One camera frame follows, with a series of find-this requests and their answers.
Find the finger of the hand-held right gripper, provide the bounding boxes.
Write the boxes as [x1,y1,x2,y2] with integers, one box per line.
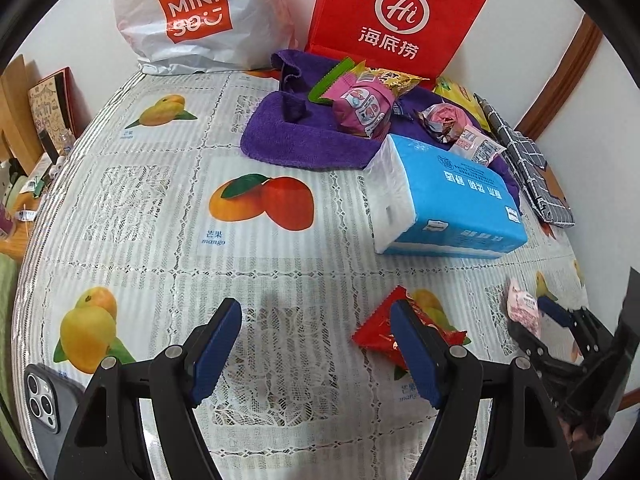
[537,297,608,356]
[507,321,581,377]

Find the yellow chips bag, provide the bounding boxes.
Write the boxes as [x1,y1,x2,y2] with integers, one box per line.
[432,77,493,131]

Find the white plastic bag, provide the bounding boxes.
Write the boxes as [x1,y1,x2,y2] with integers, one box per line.
[112,0,296,77]

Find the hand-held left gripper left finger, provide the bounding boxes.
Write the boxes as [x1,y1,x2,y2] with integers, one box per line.
[52,297,243,480]

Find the brown wooden door frame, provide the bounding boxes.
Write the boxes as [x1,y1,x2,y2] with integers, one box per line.
[515,15,603,136]

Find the blue tissue pack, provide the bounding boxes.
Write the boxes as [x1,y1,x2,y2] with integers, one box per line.
[367,133,528,260]

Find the white red label snack packet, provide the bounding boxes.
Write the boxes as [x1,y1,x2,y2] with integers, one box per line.
[450,125,507,165]

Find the fruit printed tablecloth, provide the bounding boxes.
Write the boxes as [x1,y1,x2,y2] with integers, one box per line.
[10,67,588,480]

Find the pink cartoon snack packet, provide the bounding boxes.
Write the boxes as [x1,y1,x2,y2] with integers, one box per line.
[330,72,396,138]

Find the gold brown snack packet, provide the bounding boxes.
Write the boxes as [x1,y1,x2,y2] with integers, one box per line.
[362,66,432,98]

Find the pale pink snack packet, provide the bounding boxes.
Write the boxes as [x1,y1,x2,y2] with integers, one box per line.
[505,280,543,338]

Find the patterned brown box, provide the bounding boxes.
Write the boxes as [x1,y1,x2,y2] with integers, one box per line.
[27,67,83,146]

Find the grey smartphone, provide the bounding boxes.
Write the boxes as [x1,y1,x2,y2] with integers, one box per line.
[22,362,86,480]

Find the green snack packet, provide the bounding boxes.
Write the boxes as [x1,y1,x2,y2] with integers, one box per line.
[307,57,368,106]

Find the grey checked folded cloth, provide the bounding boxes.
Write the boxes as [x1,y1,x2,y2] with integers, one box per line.
[472,92,576,228]

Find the crumpled pink snack packet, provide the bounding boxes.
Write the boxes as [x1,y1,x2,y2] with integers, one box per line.
[417,102,476,145]

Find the red paper bag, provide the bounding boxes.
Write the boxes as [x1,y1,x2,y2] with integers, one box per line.
[304,0,491,81]

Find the brown cardboard box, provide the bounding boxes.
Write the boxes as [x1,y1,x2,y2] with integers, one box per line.
[0,55,38,161]

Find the green cloth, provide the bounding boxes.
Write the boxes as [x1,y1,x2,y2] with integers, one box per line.
[0,252,31,461]

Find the person's right hand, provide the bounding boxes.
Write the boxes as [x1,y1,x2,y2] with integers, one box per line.
[557,412,601,461]

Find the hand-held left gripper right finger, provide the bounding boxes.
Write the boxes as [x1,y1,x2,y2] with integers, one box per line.
[390,300,576,480]

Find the purple towel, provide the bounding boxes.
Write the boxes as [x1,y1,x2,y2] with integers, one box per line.
[240,49,523,201]

